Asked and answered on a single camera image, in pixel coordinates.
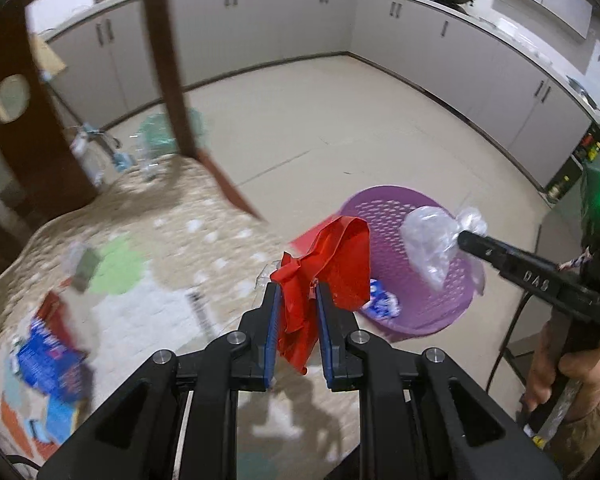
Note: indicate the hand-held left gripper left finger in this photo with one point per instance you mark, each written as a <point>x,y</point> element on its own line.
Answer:
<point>275,345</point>

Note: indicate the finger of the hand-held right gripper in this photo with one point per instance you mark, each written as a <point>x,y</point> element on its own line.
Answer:
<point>530,272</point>

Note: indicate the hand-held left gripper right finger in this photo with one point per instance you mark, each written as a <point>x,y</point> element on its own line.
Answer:
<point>324,340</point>

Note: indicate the blue tissue packet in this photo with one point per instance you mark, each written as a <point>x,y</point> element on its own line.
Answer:
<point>382,305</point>

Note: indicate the red plastic bag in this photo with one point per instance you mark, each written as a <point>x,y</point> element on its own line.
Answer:
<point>340,260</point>

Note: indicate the purple plastic basket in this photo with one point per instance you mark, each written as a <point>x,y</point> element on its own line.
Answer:
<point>380,220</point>

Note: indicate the large red carton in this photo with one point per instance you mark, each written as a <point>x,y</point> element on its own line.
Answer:
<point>52,307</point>

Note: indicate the blue white paper pack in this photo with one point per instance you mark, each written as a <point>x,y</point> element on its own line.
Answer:
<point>47,360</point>

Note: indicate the person's right forearm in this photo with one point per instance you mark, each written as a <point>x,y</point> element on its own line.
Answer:
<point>590,425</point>

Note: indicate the person's right hand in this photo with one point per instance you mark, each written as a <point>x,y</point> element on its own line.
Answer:
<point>540,370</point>

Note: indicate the quilted heart print blanket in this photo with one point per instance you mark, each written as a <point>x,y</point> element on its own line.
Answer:
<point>215,240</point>

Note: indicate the green clear plastic bag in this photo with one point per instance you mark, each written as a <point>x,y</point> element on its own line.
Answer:
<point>155,127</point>

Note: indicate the brown wooden chair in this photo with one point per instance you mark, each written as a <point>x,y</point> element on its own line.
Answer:
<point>35,160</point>

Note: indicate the grey kitchen base cabinets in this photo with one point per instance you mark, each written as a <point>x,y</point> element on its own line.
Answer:
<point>280,25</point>

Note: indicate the beige cardboard box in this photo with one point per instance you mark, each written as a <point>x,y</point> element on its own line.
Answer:
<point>47,57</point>

